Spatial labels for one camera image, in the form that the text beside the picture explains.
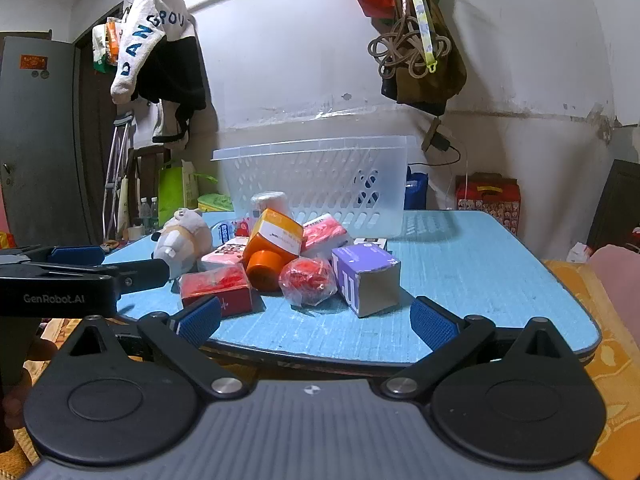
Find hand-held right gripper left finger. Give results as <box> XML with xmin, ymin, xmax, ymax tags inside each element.
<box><xmin>47</xmin><ymin>296</ymin><xmax>251</xmax><ymax>401</ymax></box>

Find metal crutches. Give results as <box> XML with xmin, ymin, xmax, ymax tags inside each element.
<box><xmin>102</xmin><ymin>109</ymin><xmax>137</xmax><ymax>244</ymax></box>

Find green paper bag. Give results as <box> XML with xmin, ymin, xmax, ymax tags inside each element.
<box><xmin>158</xmin><ymin>159</ymin><xmax>202</xmax><ymax>227</ymax></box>

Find orange patterned blanket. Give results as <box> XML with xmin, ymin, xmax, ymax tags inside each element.
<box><xmin>541</xmin><ymin>259</ymin><xmax>640</xmax><ymax>480</ymax></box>

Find clear water bottles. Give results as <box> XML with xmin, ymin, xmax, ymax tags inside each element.
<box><xmin>137</xmin><ymin>196</ymin><xmax>161</xmax><ymax>234</ymax></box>

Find yellow box with green lid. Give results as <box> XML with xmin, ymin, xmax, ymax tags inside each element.
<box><xmin>197</xmin><ymin>192</ymin><xmax>235</xmax><ymax>213</ymax></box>

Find grey door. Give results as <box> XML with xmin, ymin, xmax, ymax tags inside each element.
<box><xmin>0</xmin><ymin>35</ymin><xmax>97</xmax><ymax>249</ymax></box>

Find white and black hoodie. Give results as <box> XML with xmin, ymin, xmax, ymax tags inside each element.
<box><xmin>110</xmin><ymin>0</ymin><xmax>208</xmax><ymax>152</ymax></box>

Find pink and white box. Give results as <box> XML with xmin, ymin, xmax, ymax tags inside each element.
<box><xmin>200</xmin><ymin>236</ymin><xmax>251</xmax><ymax>273</ymax></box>

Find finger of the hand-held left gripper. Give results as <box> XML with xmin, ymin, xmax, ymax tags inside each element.
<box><xmin>30</xmin><ymin>258</ymin><xmax>172</xmax><ymax>292</ymax></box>
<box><xmin>10</xmin><ymin>245</ymin><xmax>107</xmax><ymax>266</ymax></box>

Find wooden chair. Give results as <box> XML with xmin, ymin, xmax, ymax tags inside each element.
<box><xmin>124</xmin><ymin>146</ymin><xmax>172</xmax><ymax>232</ymax></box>

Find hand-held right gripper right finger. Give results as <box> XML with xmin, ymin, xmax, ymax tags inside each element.
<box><xmin>380</xmin><ymin>296</ymin><xmax>588</xmax><ymax>401</ymax></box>

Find brown coiled rope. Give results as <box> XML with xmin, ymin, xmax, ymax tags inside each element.
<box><xmin>367</xmin><ymin>14</ymin><xmax>452</xmax><ymax>80</ymax></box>

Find black charger with cable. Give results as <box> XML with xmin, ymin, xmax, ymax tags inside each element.
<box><xmin>421</xmin><ymin>116</ymin><xmax>462</xmax><ymax>167</ymax></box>

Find orange bottle with label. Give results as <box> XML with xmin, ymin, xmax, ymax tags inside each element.
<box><xmin>244</xmin><ymin>208</ymin><xmax>305</xmax><ymax>262</ymax></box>

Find pink tissue packet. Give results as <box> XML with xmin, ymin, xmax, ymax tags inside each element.
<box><xmin>300</xmin><ymin>213</ymin><xmax>350</xmax><ymax>257</ymax></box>

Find red gift box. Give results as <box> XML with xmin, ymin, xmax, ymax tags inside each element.
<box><xmin>454</xmin><ymin>173</ymin><xmax>522</xmax><ymax>234</ymax></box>

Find red ball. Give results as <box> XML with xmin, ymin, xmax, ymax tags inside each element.
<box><xmin>278</xmin><ymin>256</ymin><xmax>337</xmax><ymax>307</ymax></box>

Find blue shopping bag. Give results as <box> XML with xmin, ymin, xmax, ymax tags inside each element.
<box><xmin>404</xmin><ymin>165</ymin><xmax>430</xmax><ymax>211</ymax></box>

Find white and orange packets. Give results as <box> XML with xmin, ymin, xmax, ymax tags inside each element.
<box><xmin>151</xmin><ymin>207</ymin><xmax>212</xmax><ymax>279</ymax></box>

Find purple box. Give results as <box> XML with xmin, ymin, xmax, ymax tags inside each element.
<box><xmin>331</xmin><ymin>245</ymin><xmax>402</xmax><ymax>318</ymax></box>

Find yellow-green strap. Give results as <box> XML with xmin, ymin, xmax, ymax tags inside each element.
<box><xmin>401</xmin><ymin>0</ymin><xmax>439</xmax><ymax>77</ymax></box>

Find clear plastic basket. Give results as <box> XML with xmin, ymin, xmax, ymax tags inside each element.
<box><xmin>211</xmin><ymin>135</ymin><xmax>419</xmax><ymax>239</ymax></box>

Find orange and white hanging bags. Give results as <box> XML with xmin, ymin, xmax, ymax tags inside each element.
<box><xmin>91</xmin><ymin>16</ymin><xmax>124</xmax><ymax>75</ymax></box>

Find dark board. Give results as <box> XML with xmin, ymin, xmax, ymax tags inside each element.
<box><xmin>586</xmin><ymin>159</ymin><xmax>640</xmax><ymax>252</ymax></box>

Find olive brown hanging bag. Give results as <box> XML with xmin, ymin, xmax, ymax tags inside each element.
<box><xmin>379</xmin><ymin>0</ymin><xmax>469</xmax><ymax>117</ymax></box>

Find blue and white packet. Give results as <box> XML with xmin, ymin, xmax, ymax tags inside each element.
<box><xmin>212</xmin><ymin>219</ymin><xmax>252</xmax><ymax>247</ymax></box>

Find person's left hand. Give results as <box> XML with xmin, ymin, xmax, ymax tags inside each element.
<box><xmin>0</xmin><ymin>374</ymin><xmax>33</xmax><ymax>454</ymax></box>

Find pink cloth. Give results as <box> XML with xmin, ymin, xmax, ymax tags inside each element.
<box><xmin>584</xmin><ymin>244</ymin><xmax>640</xmax><ymax>323</ymax></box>

